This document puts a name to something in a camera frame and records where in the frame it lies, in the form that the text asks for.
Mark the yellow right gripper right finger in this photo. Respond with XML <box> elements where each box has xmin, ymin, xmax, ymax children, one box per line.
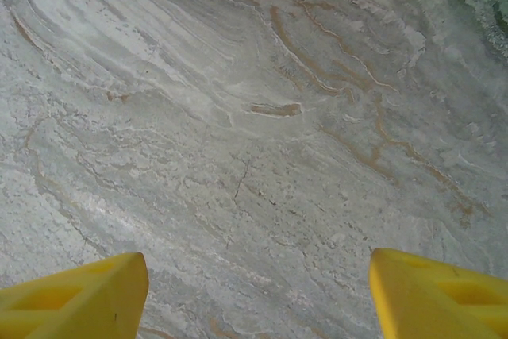
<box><xmin>368</xmin><ymin>247</ymin><xmax>508</xmax><ymax>339</ymax></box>

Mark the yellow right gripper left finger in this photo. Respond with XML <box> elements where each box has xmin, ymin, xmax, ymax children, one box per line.
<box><xmin>0</xmin><ymin>251</ymin><xmax>150</xmax><ymax>339</ymax></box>

